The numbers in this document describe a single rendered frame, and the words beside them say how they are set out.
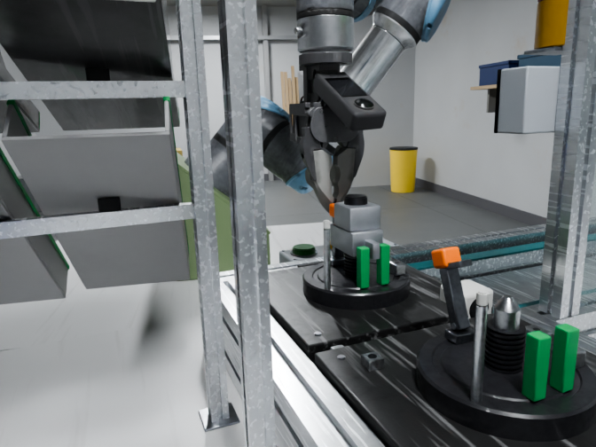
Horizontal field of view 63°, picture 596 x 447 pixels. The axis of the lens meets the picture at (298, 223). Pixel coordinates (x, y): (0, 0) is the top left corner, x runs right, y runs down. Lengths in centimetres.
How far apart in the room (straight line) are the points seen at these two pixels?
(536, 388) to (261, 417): 20
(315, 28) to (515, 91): 25
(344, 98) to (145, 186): 26
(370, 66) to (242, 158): 78
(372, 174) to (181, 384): 726
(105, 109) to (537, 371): 47
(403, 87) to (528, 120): 737
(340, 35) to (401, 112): 728
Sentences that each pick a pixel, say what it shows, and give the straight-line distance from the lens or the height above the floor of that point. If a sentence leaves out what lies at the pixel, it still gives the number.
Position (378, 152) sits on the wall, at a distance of 782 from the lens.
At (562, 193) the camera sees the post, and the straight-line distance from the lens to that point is 61.
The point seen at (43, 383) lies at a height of 86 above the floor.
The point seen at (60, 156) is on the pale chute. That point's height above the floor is 117.
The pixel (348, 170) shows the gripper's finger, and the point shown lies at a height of 112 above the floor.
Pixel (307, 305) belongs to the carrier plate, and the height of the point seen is 97.
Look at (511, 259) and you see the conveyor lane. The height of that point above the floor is 93.
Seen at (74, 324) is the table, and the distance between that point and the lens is 92.
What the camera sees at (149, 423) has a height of 86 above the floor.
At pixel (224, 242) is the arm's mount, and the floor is 94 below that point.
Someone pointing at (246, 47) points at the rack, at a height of 124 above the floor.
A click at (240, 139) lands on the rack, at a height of 118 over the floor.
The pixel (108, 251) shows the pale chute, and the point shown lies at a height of 105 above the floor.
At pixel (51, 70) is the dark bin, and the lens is 50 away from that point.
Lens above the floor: 120
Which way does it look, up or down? 13 degrees down
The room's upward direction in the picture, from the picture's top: 2 degrees counter-clockwise
